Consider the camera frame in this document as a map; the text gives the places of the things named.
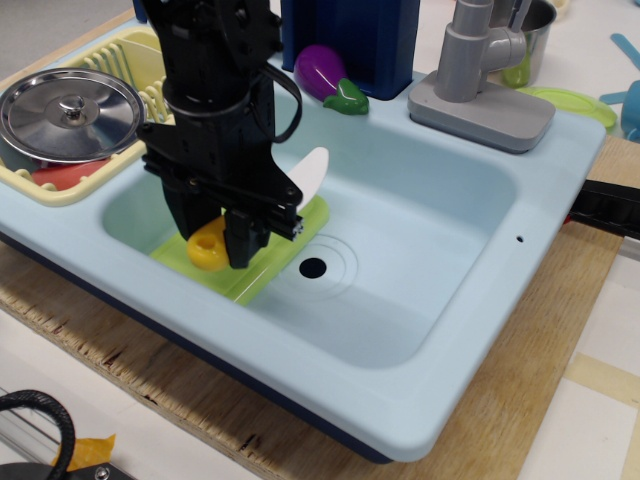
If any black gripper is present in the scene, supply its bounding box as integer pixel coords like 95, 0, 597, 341
138, 79, 302, 269

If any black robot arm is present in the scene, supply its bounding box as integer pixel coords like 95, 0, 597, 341
137, 1, 303, 269

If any green plastic cutting board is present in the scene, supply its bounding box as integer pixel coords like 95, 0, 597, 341
150, 195, 330, 306

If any wooden base board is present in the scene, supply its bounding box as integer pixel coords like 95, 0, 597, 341
0, 7, 640, 480

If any red plastic plate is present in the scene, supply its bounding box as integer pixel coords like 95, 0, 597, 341
31, 159, 110, 191

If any purple toy eggplant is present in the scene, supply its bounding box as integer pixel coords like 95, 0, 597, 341
294, 44, 369, 116

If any light blue toy sink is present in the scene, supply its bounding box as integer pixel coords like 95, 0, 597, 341
1, 95, 605, 462

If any yellow dish drying rack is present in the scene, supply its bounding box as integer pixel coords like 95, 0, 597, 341
1, 26, 174, 207

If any steel pot lid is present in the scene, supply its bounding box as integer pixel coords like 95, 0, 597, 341
1, 68, 146, 164

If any dark blue box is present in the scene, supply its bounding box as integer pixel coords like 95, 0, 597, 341
140, 1, 419, 108

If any orange tape piece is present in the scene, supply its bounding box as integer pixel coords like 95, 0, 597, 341
67, 434, 116, 471

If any grey toy faucet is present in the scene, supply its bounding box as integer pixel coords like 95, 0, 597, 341
407, 0, 557, 154

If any green plastic plate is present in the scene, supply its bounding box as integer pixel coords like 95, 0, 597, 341
517, 87, 618, 133

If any steel pot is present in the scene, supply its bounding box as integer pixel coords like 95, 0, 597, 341
487, 0, 556, 88

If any black clamp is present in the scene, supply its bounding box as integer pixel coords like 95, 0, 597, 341
565, 180, 639, 240

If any blue plastic cup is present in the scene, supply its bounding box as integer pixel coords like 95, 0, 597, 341
620, 80, 640, 143

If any blue plastic utensil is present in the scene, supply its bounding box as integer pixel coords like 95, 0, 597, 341
610, 33, 640, 69

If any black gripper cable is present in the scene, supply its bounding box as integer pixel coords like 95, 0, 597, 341
252, 62, 303, 146

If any black braided cable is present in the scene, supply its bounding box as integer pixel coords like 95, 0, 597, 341
0, 389, 77, 480

